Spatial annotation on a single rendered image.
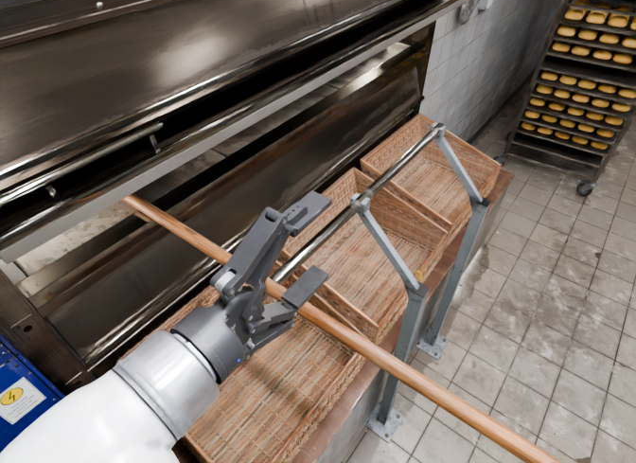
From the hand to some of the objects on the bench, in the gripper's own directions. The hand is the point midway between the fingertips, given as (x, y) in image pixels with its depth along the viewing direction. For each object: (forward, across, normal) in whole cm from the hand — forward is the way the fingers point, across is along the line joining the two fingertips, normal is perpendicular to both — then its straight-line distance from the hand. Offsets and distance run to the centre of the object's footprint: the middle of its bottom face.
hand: (316, 241), depth 52 cm
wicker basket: (+7, +90, -29) cm, 95 cm away
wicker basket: (+67, +90, -28) cm, 116 cm away
